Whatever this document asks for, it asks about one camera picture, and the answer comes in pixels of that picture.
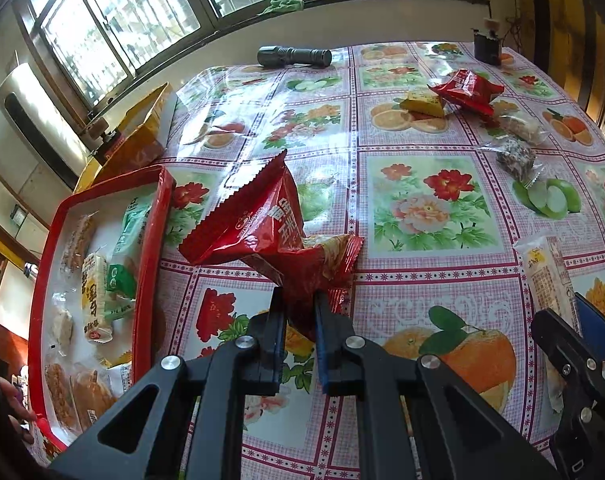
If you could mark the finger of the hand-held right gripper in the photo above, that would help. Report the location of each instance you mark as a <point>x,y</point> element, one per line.
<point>567,350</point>
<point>600,325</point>

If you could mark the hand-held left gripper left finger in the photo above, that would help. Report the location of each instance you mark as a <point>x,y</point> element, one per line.
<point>277,340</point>

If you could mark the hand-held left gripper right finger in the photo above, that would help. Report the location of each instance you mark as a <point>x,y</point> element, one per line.
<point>325,355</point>

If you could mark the rice cracker packet yellow label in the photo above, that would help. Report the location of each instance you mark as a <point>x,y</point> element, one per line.
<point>95,290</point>
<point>547,270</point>

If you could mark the large red snack packet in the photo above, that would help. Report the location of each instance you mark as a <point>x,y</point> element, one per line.
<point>262,225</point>

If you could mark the red rimmed white tray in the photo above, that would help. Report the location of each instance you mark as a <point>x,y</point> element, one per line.
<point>150,260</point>

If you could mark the clear white rice cake packet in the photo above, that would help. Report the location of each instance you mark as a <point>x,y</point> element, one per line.
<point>62,327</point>

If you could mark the floral plastic tablecloth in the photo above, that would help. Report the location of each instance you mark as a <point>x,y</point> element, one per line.
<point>432,270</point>

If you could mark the green snack packet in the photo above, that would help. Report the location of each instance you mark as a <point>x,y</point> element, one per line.
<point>125,270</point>

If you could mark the clear dark seed bar packet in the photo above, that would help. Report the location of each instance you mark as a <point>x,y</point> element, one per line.
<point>515,157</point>

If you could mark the clear pale snack packet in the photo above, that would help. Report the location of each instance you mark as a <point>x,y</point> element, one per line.
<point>520,127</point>

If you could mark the clear peanut brittle packet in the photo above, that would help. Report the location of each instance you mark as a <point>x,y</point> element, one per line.
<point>77,242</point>

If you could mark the yellow cardboard box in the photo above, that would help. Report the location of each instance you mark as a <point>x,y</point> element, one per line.
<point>142,140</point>

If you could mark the silver kettle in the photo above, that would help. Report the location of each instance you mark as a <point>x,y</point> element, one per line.
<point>31,271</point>

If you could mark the yellow snack packet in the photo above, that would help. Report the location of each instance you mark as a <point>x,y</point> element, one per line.
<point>422,105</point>

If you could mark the small red snack packet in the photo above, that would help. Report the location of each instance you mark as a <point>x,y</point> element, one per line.
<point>465,90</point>

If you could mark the grey metal flashlight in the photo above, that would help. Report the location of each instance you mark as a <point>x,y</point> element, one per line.
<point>292,55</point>

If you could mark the black device with pale top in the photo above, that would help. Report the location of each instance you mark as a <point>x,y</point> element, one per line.
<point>486,47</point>

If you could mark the white standing air conditioner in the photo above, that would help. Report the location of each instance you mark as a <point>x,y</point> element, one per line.
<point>37,125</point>

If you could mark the green cloth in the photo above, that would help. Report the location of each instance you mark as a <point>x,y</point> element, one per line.
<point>282,4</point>

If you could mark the barred window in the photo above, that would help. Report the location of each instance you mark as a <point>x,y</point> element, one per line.
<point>122,20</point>

